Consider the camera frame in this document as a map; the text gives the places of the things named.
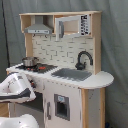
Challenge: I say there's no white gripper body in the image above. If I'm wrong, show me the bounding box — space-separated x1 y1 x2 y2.
0 72 36 103

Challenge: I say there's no white dishwasher cabinet door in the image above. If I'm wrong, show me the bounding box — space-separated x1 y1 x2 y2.
43 81 82 128

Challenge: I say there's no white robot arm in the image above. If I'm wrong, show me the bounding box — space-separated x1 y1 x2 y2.
0 72 39 128

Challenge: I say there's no wooden toy kitchen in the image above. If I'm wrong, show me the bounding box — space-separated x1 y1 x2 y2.
6 10 115 128

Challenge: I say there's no red right stove knob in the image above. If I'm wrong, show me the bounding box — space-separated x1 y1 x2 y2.
31 82 37 88

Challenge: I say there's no small metal pot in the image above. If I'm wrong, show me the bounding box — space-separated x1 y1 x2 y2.
22 57 39 67

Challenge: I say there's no black toy stovetop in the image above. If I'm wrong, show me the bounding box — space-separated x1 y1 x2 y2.
17 63 55 73

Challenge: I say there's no grey toy sink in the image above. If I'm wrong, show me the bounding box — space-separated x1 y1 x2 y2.
52 68 92 81

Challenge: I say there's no grey range hood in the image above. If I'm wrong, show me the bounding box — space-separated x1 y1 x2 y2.
24 16 53 34

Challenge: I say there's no black toy faucet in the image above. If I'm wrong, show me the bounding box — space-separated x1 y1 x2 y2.
75 51 93 70

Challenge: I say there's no white microwave door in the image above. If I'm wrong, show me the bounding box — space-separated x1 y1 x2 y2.
55 14 91 41

